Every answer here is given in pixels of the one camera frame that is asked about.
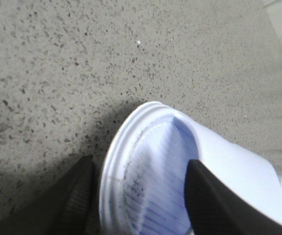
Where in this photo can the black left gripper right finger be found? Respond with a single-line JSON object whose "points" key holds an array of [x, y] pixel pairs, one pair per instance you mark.
{"points": [[213, 209]]}

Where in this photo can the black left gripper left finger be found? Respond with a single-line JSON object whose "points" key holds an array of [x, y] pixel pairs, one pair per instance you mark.
{"points": [[61, 210]]}

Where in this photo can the light blue slipper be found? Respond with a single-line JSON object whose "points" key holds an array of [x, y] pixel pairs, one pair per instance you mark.
{"points": [[143, 177]]}

